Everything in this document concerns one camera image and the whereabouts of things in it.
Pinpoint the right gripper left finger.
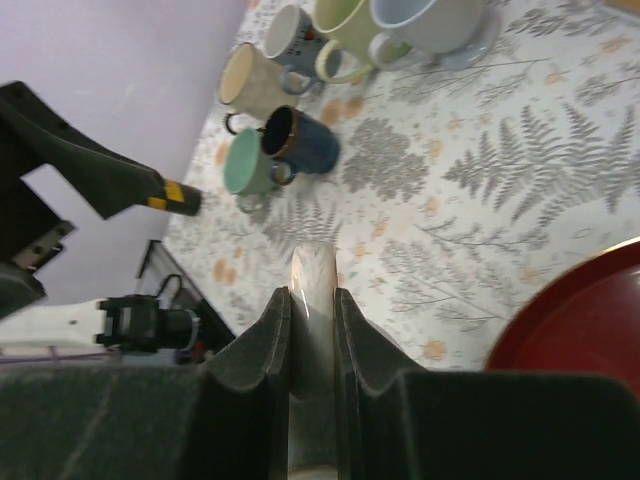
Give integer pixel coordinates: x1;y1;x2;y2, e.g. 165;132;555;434
1;288;292;479

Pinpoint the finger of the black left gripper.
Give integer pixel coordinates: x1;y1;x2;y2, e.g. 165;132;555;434
0;79;166;221

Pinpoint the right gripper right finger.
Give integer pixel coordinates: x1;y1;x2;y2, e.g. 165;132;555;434
334;288;639;479

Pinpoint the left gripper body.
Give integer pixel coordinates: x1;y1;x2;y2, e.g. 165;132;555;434
1;153;75;318

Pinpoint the white speckled mug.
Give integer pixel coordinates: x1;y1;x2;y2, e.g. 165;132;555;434
288;241;338;479

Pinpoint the light green mug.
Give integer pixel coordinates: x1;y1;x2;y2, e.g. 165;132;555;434
223;128;278;213

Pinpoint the dark blue mug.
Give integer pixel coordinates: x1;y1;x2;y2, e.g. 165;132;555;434
261;105;340;186

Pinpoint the white ceramic mug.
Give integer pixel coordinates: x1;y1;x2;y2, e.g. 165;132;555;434
264;4;329;95

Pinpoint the pale green tall mug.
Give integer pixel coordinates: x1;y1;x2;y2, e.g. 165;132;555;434
312;0;384;84

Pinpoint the white ribbed mug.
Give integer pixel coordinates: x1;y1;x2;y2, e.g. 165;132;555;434
369;0;501;71

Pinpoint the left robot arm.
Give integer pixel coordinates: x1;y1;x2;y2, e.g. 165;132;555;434
1;81;202;354

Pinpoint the red round tray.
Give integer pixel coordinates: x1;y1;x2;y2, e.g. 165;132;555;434
486;238;639;387

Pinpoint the floral table mat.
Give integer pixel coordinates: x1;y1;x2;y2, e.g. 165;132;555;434
164;1;639;369

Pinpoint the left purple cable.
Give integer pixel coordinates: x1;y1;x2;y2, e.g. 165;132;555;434
0;347;121;367

